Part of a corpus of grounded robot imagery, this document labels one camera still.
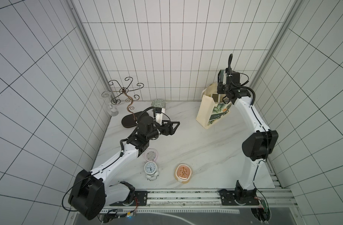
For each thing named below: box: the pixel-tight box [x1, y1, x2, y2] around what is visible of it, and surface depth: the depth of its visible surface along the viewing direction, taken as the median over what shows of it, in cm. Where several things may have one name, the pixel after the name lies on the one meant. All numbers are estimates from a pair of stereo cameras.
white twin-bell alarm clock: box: [143, 160, 159, 181], surface depth 80 cm
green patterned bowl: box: [150, 98, 166, 109], surface depth 113 cm
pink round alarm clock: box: [144, 148, 158, 162], surface depth 88 cm
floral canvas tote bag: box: [195, 82, 232, 130], surface depth 95 cm
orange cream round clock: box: [174, 163, 192, 184], surface depth 81 cm
